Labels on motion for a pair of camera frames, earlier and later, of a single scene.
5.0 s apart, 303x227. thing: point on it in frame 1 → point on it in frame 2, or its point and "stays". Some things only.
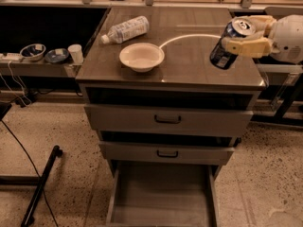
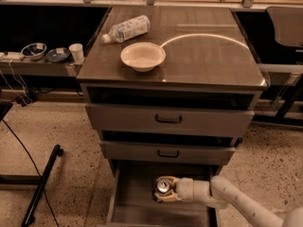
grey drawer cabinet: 171,91 stays
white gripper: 288,37 → 186,186
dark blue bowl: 57,55 stays
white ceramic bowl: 141,57 stays
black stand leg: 29,216 stays
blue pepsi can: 237,27 → 162,186
